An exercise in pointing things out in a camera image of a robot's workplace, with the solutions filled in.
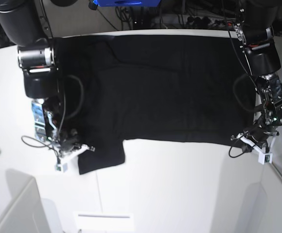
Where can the blue box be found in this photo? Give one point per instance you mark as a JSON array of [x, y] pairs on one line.
[[94, 4]]

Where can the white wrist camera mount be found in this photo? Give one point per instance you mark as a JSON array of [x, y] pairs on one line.
[[263, 148], [63, 157]]

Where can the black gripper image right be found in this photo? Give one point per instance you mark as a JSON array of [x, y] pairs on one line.
[[259, 135]]

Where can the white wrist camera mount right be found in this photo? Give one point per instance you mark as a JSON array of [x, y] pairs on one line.
[[63, 157]]

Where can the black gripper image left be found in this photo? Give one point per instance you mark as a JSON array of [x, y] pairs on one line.
[[69, 142]]

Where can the black robot arm right side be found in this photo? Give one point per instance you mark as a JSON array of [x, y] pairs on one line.
[[26, 24]]

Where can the black T-shirt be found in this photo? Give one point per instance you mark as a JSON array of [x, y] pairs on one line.
[[157, 87]]

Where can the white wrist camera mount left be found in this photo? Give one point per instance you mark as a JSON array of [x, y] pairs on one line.
[[263, 148]]

